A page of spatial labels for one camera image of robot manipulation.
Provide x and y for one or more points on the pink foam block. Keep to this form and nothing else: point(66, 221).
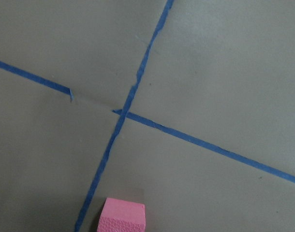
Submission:
point(122, 216)

